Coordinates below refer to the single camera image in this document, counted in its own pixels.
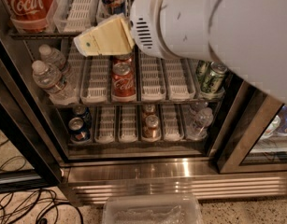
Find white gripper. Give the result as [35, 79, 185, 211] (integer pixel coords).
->
[73, 0, 171, 59]

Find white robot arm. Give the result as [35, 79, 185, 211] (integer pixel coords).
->
[74, 0, 287, 105]

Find rear red coca-cola can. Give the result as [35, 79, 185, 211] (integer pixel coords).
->
[113, 53, 134, 66]

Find front red coca-cola can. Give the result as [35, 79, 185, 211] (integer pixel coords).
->
[111, 63, 136, 98]

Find rear blue pepsi can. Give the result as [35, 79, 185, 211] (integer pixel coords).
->
[72, 106, 92, 127]

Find blue pepsi can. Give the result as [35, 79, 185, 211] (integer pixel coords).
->
[68, 118, 91, 143]
[72, 106, 92, 127]

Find rear orange soda can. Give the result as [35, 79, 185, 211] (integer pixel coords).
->
[142, 105, 156, 118]

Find orange soda can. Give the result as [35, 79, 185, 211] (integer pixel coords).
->
[142, 105, 156, 118]
[143, 115, 160, 138]

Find large red coca-cola can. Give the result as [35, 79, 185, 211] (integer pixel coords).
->
[7, 0, 57, 33]

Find rear green soda can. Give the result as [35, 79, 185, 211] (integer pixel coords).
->
[195, 60, 209, 82]

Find green soda can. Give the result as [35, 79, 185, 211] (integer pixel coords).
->
[201, 63, 228, 93]
[195, 60, 209, 82]

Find front blue pepsi can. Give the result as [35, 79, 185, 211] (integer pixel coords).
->
[68, 118, 91, 143]

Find front orange soda can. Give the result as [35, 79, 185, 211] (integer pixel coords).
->
[143, 115, 160, 138]

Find front green soda can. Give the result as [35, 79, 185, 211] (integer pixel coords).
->
[201, 63, 228, 93]

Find bottom shelf clear water bottle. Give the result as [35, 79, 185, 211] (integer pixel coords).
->
[188, 102, 213, 141]

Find right glass fridge door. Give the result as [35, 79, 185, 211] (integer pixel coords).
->
[217, 82, 287, 174]

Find rear clear water bottle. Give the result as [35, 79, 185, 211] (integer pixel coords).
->
[38, 44, 71, 76]

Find front clear water bottle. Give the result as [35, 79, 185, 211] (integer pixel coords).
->
[32, 60, 79, 105]

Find clear plastic bin on floor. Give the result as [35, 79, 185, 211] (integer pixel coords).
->
[102, 194, 204, 224]

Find cans behind right door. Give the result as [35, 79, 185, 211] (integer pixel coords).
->
[261, 105, 287, 139]

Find middle wire shelf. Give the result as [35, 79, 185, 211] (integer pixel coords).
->
[48, 99, 222, 109]

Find wire shelf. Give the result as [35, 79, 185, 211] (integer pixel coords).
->
[8, 29, 79, 40]
[48, 99, 222, 109]
[68, 139, 207, 148]

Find top wire shelf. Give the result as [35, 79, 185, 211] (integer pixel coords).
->
[8, 29, 79, 40]

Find bottom wire shelf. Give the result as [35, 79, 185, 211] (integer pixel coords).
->
[68, 139, 207, 148]

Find black cables on floor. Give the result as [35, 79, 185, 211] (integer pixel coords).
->
[0, 139, 85, 224]

